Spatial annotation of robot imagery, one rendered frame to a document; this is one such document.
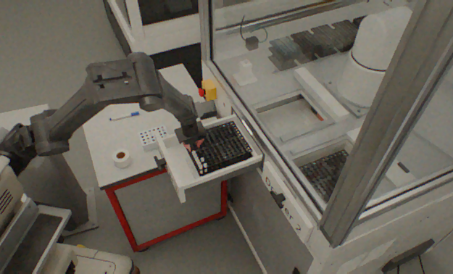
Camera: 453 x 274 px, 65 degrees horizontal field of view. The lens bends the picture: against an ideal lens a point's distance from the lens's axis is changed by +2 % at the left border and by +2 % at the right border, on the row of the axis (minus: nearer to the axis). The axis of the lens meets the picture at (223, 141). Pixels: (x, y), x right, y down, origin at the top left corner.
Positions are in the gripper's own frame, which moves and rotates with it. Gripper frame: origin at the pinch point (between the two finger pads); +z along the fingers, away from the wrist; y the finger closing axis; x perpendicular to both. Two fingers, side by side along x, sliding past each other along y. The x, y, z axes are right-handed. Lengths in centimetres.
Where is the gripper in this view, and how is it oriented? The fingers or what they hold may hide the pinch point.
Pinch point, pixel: (193, 147)
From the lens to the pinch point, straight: 129.7
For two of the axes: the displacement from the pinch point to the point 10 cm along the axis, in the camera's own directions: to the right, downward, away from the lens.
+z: 0.7, 6.4, 7.7
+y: 9.2, -3.3, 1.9
